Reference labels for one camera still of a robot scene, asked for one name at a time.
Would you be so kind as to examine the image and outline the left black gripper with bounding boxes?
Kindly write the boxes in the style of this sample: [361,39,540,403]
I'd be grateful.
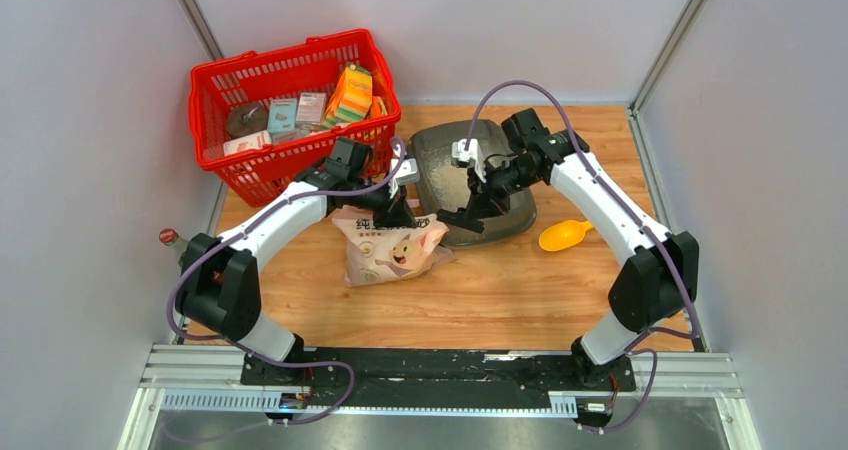
[348,176,418,232]

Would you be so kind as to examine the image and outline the black bag clip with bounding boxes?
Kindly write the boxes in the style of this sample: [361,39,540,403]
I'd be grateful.
[437,209,485,234]

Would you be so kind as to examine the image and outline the orange sponge pack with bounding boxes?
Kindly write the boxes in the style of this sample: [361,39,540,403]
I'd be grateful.
[322,62,374,130]

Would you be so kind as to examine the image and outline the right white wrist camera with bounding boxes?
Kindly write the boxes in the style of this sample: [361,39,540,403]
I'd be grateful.
[451,138,487,182]

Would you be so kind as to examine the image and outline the grey plastic litter box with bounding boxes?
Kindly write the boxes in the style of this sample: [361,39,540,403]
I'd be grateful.
[408,119,537,250]

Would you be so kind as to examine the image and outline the white pink flat box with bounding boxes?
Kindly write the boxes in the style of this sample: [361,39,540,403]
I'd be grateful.
[223,130,273,156]

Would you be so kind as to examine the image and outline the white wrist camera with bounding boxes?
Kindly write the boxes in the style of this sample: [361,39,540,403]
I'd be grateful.
[389,158,420,197]
[451,138,487,182]

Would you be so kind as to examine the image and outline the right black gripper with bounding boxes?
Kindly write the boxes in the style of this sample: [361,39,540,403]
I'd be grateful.
[466,158,540,222]

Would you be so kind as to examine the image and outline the teal small box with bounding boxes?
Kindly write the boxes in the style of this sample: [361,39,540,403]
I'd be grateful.
[267,98,298,137]

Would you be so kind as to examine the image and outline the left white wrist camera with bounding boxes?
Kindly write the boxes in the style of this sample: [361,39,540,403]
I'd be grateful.
[389,158,420,197]

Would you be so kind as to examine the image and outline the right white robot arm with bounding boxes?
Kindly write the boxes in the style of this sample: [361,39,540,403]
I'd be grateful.
[451,109,699,389]

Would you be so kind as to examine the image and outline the red plastic shopping basket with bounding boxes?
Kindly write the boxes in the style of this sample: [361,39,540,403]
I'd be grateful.
[188,29,401,207]

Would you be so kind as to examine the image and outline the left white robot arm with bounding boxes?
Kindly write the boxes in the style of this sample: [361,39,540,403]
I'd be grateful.
[166,137,415,385]

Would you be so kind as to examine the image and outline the brown round disc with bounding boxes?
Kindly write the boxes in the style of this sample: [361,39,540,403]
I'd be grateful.
[225,102,268,139]

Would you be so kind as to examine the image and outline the cola bottle red cap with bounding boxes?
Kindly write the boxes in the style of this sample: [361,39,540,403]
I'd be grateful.
[158,228,188,266]

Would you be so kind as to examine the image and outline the cat litter bag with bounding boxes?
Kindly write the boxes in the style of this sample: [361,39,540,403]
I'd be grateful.
[331,206,455,287]

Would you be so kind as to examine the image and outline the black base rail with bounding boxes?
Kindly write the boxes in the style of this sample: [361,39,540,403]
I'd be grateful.
[240,347,636,415]

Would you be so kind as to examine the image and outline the pink small box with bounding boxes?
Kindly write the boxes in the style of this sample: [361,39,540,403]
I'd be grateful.
[296,92,327,126]

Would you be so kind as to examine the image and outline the yellow plastic scoop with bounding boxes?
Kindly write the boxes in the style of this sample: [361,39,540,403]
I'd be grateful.
[538,220,593,252]

